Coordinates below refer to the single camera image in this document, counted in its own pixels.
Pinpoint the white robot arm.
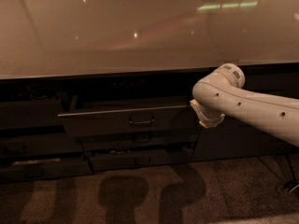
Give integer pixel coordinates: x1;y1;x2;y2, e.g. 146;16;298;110
191;63;299;147

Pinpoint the dark object on floor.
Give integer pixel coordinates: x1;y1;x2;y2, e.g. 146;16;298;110
283;180;299;193

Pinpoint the dark cabinet door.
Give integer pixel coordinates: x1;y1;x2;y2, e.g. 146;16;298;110
192;71;299;161

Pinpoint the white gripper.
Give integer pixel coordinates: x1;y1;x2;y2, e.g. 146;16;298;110
190;99;225;129

